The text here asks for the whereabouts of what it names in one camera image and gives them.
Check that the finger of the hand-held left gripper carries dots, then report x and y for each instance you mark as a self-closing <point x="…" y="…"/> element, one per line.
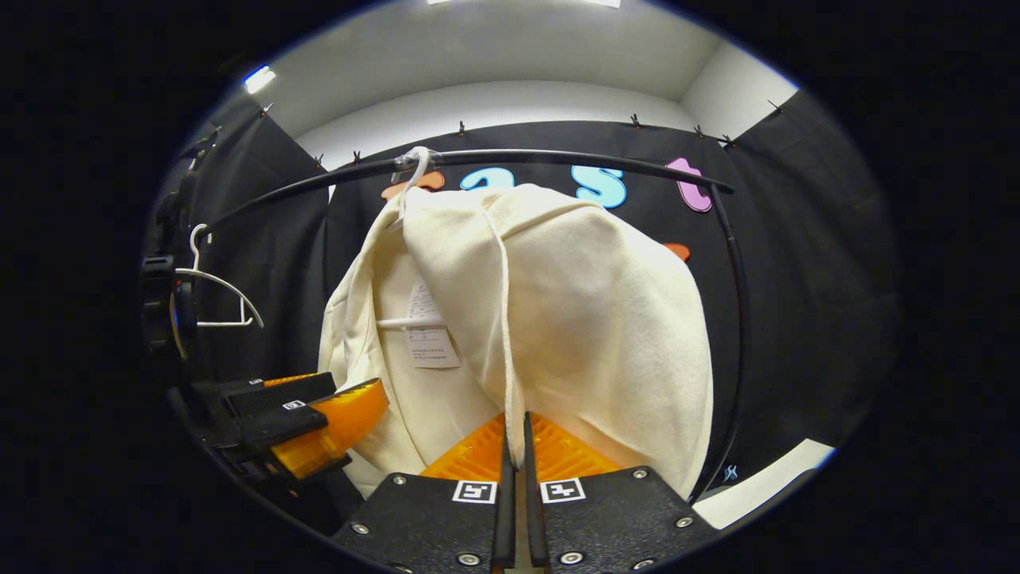
<point x="271" y="396"/>
<point x="271" y="426"/>

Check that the small ceiling light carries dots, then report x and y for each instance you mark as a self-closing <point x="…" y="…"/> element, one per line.
<point x="260" y="80"/>

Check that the row of black clips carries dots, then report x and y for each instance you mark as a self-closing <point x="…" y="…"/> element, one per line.
<point x="635" y="121"/>

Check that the white plastic hanger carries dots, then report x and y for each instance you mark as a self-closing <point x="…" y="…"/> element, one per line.
<point x="418" y="171"/>
<point x="194" y="255"/>

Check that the black backdrop cloth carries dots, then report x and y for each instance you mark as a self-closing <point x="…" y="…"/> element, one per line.
<point x="813" y="319"/>

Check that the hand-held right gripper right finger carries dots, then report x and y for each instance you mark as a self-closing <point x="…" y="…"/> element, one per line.
<point x="535" y="526"/>

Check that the cream shirt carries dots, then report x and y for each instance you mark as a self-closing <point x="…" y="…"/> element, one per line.
<point x="606" y="319"/>

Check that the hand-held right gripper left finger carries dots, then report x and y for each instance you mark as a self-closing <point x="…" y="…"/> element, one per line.
<point x="505" y="526"/>

